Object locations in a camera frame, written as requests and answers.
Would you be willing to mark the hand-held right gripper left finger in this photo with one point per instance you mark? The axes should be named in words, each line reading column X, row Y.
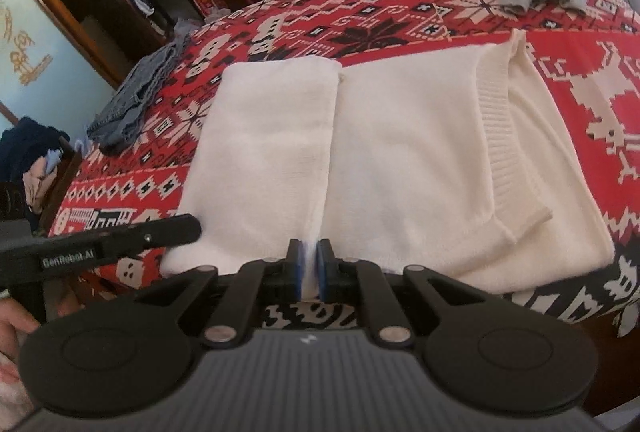
column 298, row 269

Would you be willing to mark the red patterned blanket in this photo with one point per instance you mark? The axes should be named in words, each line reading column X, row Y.
column 570, row 37

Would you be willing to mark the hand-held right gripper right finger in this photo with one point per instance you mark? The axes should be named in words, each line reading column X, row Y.
column 323, row 269

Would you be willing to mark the navy clothes pile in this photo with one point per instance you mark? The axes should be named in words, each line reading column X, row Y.
column 25, row 142

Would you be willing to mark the red carton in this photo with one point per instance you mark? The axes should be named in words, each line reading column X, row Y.
column 206, row 2

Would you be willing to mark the blue denim jeans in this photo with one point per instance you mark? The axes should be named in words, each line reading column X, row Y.
column 130, row 107

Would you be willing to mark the cream knit vest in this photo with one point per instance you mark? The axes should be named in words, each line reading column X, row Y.
column 400, row 137

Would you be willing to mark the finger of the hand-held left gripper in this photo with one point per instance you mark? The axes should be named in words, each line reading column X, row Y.
column 160, row 234

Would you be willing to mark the person's left hand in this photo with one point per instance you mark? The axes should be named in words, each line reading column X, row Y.
column 12, row 322

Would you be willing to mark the frosted glass door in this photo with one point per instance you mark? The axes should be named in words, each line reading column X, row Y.
column 45, row 52

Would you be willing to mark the pink printed cloth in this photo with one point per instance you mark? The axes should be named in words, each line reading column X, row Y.
column 12, row 382

